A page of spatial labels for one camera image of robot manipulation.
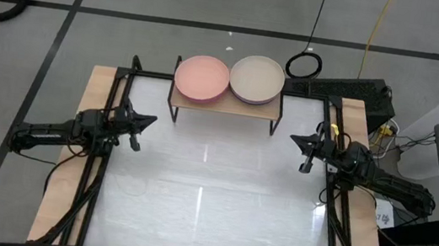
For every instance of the black aluminium frame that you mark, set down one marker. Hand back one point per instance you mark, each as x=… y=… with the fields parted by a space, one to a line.
x=95 y=168

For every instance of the white paper card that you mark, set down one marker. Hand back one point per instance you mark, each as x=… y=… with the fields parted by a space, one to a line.
x=385 y=215

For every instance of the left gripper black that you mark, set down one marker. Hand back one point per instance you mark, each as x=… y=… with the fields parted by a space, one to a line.
x=125 y=123

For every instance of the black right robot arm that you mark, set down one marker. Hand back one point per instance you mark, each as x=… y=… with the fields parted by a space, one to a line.
x=397 y=191

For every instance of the beige plate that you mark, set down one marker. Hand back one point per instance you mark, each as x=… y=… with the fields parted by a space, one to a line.
x=257 y=77

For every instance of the white glossy table sheet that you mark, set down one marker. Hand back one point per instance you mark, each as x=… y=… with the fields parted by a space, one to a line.
x=216 y=182

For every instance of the black computer case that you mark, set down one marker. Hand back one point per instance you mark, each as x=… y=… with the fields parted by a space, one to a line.
x=359 y=92

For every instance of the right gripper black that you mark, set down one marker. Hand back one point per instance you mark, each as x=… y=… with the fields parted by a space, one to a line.
x=325 y=149

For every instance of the salmon plate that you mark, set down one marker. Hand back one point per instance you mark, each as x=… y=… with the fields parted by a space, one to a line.
x=202 y=78

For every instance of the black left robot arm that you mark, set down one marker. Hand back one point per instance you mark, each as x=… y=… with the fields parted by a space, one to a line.
x=44 y=134

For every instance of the wooden shelf with black legs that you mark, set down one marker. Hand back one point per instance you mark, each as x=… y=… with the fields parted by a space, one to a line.
x=246 y=110

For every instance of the yellow power connector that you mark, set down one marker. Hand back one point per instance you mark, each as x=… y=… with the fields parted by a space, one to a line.
x=386 y=130

